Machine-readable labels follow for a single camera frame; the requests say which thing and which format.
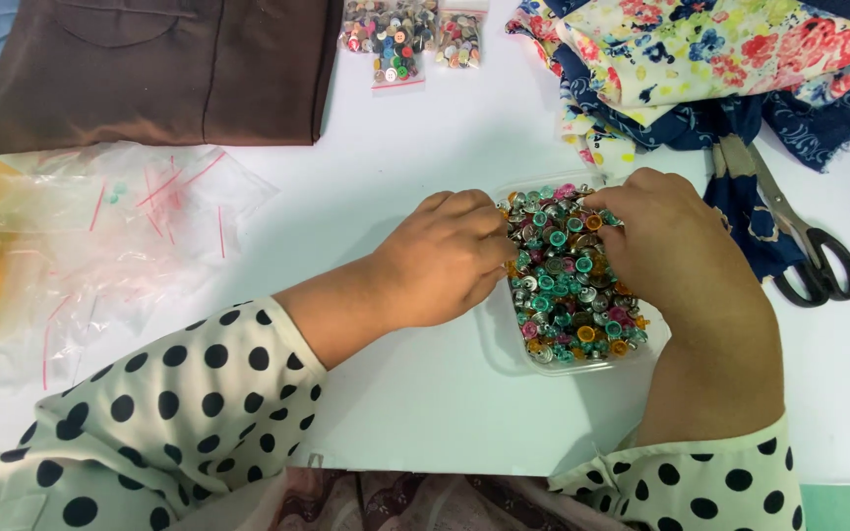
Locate brown folded garment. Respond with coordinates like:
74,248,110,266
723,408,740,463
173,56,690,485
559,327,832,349
0,0,345,156

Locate black-handled scissors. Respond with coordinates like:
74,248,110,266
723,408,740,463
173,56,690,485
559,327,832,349
713,134,850,308

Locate small bag of mixed buttons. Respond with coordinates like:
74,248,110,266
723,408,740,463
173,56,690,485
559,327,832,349
435,0,489,70

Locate person's patterned lap clothing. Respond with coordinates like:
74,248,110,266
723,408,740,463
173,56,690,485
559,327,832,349
167,466,640,531

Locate large bag of mixed buttons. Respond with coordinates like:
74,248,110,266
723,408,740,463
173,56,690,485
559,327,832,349
339,0,441,89

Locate person's right hand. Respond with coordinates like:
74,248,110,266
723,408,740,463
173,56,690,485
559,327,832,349
582,167,779,348

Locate clear plastic tray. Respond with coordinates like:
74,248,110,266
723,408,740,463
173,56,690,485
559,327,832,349
475,171,671,378

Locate heap of colourful metal studs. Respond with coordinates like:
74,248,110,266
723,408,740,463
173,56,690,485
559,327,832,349
496,183,650,365

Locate floral pastel fabric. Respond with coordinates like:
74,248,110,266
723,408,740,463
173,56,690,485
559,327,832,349
506,0,850,178

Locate navy patterned fabric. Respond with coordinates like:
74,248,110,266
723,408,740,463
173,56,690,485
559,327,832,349
543,0,850,283

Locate person's left hand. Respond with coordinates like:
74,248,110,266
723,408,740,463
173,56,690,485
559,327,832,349
371,189,519,330

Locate pile of clear zip bags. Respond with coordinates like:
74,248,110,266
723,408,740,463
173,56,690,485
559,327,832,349
0,142,280,393

